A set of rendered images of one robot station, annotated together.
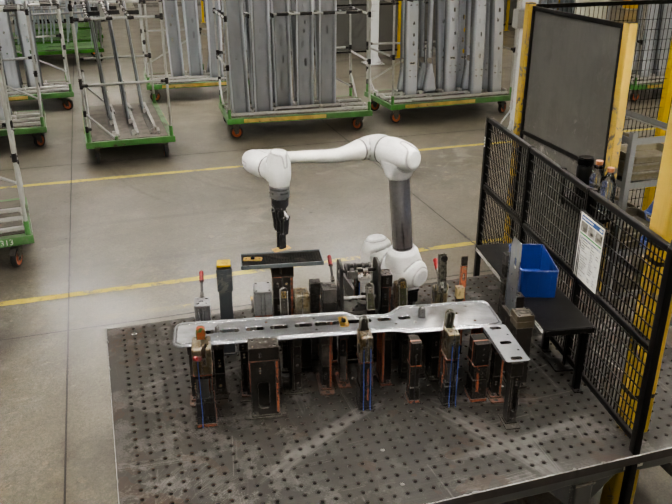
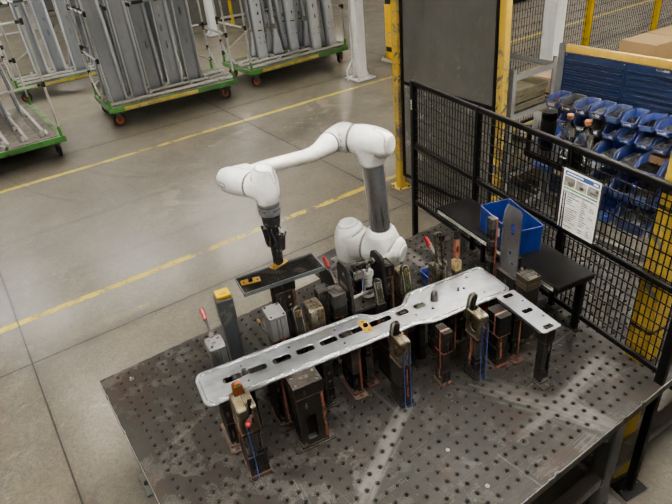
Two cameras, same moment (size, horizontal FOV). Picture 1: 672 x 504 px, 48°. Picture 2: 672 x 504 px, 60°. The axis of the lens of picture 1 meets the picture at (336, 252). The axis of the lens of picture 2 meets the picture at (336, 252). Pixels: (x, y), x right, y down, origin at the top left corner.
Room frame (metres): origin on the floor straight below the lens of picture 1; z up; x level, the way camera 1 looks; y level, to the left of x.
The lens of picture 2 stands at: (1.02, 0.52, 2.54)
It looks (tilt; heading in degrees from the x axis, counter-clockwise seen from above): 32 degrees down; 346
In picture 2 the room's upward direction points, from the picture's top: 6 degrees counter-clockwise
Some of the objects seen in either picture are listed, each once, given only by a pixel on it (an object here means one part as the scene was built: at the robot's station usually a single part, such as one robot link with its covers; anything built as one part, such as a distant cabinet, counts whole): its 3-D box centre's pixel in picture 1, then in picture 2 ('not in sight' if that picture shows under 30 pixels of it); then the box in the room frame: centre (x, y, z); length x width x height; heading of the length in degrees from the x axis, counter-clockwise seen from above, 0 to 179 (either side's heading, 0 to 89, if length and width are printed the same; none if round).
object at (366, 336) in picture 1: (364, 368); (400, 369); (2.64, -0.12, 0.87); 0.12 x 0.09 x 0.35; 9
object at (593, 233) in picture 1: (590, 252); (579, 205); (2.86, -1.05, 1.30); 0.23 x 0.02 x 0.31; 9
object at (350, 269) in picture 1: (358, 309); (364, 303); (3.02, -0.10, 0.94); 0.18 x 0.13 x 0.49; 99
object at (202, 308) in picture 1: (204, 337); (223, 375); (2.88, 0.58, 0.88); 0.11 x 0.10 x 0.36; 9
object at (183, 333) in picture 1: (339, 324); (362, 329); (2.79, -0.01, 1.00); 1.38 x 0.22 x 0.02; 99
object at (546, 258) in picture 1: (531, 269); (509, 226); (3.12, -0.89, 1.09); 0.30 x 0.17 x 0.13; 179
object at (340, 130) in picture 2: (375, 146); (342, 136); (3.46, -0.19, 1.58); 0.18 x 0.14 x 0.13; 131
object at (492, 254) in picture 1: (528, 284); (506, 239); (3.14, -0.89, 1.01); 0.90 x 0.22 x 0.03; 9
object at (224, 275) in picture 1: (226, 309); (232, 336); (3.06, 0.50, 0.92); 0.08 x 0.08 x 0.44; 9
